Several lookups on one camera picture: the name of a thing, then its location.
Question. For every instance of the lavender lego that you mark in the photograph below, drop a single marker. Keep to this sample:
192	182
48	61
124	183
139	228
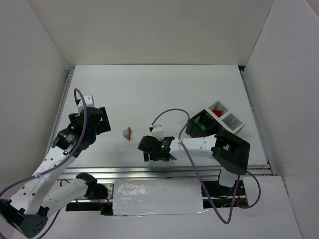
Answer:
125	133

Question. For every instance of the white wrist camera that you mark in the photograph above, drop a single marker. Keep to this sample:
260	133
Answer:
157	131
89	102

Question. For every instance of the brown lego plate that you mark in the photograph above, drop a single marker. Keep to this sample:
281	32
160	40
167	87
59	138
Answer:
129	133

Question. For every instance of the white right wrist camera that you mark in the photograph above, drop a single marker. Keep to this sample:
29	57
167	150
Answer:
157	131

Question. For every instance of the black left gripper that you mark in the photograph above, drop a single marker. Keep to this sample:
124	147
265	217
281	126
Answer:
104	119

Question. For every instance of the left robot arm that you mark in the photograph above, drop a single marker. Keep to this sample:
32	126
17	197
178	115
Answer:
30	208

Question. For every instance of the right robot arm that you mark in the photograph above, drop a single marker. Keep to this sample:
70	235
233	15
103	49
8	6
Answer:
229	150

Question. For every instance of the red green half-round lego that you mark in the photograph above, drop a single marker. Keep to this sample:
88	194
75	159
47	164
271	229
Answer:
218	113

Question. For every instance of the aluminium front rail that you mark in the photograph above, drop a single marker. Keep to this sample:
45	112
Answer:
131	173

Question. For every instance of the white taped cover sheet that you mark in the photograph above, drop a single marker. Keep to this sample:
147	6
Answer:
157	197

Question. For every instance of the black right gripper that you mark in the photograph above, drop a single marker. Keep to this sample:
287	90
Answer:
145	153

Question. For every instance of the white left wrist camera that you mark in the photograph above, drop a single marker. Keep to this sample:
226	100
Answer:
89	102

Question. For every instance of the black compartment container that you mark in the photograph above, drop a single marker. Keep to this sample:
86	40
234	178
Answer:
213	124

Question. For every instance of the aluminium right rail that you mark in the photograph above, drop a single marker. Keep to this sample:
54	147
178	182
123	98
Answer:
257	123

